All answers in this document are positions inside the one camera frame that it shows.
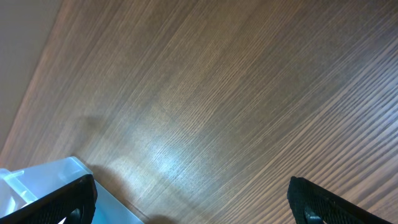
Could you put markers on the clear plastic storage box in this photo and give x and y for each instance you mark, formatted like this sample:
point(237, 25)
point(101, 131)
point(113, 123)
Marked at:
point(24, 186)

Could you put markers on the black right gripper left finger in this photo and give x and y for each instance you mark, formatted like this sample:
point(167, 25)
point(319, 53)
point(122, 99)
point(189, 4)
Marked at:
point(72, 203)

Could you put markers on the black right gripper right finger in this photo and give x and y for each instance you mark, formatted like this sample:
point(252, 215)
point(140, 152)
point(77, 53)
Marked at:
point(311, 203)

